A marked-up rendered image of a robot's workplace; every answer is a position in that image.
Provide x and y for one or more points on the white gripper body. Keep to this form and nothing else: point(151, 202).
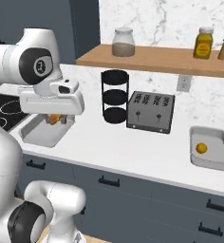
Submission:
point(50, 102)

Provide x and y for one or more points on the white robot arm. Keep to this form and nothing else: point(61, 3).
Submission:
point(3, 152)

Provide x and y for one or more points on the orange chicken drumstick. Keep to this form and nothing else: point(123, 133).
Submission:
point(55, 119)

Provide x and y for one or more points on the grey tupperware container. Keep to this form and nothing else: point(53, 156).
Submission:
point(41, 134)
point(215, 155)

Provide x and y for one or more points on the yellow lemon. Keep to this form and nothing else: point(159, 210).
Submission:
point(201, 148)

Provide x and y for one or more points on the black hob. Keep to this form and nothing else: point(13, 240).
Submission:
point(6, 110)

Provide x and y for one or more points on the grey-blue drawer front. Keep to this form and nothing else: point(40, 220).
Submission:
point(177, 226)
point(180, 197)
point(133, 186)
point(57, 172)

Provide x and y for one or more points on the black three-tier stand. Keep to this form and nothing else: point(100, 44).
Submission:
point(115, 96)

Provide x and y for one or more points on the dark blue tall cupboard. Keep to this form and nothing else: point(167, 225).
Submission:
point(85, 25)

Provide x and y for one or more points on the silver four-slot toaster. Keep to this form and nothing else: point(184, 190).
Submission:
point(152, 114)

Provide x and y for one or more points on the glass jar with lid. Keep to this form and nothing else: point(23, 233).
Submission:
point(123, 42)

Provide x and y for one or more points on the grey-blue cupboard door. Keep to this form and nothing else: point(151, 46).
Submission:
point(117, 218)

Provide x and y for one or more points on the yellow honey jar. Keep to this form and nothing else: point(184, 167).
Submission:
point(203, 44)

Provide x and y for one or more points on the wooden wall shelf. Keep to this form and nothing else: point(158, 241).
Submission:
point(155, 60)

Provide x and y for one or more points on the grey wall outlet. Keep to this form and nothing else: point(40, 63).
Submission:
point(184, 83)

